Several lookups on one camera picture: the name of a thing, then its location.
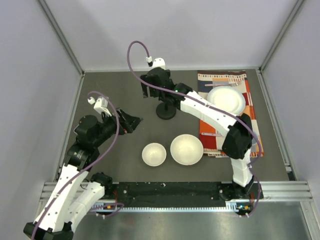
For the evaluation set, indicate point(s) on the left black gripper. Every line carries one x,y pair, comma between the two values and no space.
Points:
131,122

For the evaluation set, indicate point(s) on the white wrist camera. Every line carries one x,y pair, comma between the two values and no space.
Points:
100,105
156,62

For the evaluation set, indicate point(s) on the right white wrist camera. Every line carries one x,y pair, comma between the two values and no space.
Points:
156,62

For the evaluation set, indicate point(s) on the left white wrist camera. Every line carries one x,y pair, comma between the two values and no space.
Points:
100,105

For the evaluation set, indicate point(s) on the pink handled knife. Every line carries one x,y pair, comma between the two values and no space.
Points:
211,134

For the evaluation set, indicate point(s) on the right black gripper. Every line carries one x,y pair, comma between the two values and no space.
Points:
145,89

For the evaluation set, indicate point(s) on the slotted cable duct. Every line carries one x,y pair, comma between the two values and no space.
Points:
211,206

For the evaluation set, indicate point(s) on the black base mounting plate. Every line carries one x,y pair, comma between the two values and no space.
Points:
180,193

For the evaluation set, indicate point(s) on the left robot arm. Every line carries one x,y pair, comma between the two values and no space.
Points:
64,210

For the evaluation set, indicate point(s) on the aluminium frame rail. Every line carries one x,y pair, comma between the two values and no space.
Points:
285,211

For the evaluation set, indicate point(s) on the black phone stand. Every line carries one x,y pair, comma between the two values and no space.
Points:
166,110

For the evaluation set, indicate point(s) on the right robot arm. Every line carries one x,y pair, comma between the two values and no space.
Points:
237,130

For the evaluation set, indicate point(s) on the large white bowl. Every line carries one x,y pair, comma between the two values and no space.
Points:
186,149

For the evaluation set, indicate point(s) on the colourful patterned cloth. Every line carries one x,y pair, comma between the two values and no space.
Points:
213,145

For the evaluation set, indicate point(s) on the pink handled fork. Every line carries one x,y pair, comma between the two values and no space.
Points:
234,84

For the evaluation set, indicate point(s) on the small white bowl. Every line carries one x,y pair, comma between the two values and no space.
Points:
154,154

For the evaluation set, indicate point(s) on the white plate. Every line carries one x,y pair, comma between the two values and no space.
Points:
227,98

